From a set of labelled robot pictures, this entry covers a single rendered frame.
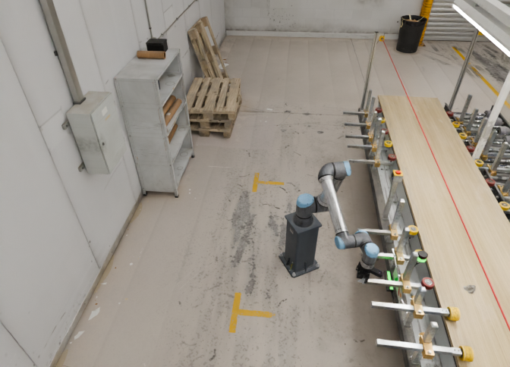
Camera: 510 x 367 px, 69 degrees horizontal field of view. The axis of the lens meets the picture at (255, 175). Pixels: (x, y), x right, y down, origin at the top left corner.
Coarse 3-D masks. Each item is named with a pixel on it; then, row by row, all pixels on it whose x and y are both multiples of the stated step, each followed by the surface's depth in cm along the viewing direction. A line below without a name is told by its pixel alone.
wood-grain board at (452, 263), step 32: (384, 96) 473; (416, 128) 410; (448, 128) 410; (416, 160) 363; (448, 160) 362; (416, 192) 325; (448, 192) 325; (480, 192) 324; (416, 224) 295; (448, 224) 294; (480, 224) 293; (448, 256) 268; (480, 256) 268; (448, 288) 247; (480, 288) 247; (448, 320) 229; (480, 320) 229; (480, 352) 213
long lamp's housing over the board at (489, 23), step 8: (456, 0) 274; (464, 0) 264; (464, 8) 258; (472, 8) 249; (480, 8) 246; (472, 16) 244; (480, 16) 236; (488, 16) 232; (480, 24) 232; (488, 24) 224; (496, 24) 218; (504, 24) 218; (488, 32) 222; (496, 32) 214; (504, 32) 207; (496, 40) 211; (504, 40) 204
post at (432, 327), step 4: (432, 324) 202; (436, 324) 202; (428, 328) 206; (432, 328) 202; (436, 328) 202; (428, 332) 206; (432, 332) 204; (424, 336) 211; (428, 336) 207; (432, 336) 207; (424, 340) 210; (428, 340) 210; (416, 352) 222; (420, 352) 218; (412, 356) 228; (416, 356) 222; (420, 356) 221; (412, 360) 227; (416, 360) 225
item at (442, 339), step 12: (396, 168) 374; (396, 192) 367; (408, 204) 326; (408, 216) 324; (420, 264) 286; (420, 276) 284; (432, 300) 259; (444, 324) 236; (444, 336) 235; (444, 360) 232
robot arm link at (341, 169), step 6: (336, 162) 276; (342, 162) 275; (348, 162) 276; (336, 168) 272; (342, 168) 273; (348, 168) 274; (336, 174) 274; (342, 174) 275; (348, 174) 276; (336, 180) 284; (342, 180) 286; (336, 186) 291; (336, 192) 303; (318, 198) 323; (324, 198) 313; (318, 204) 324; (324, 204) 320; (318, 210) 325; (324, 210) 327
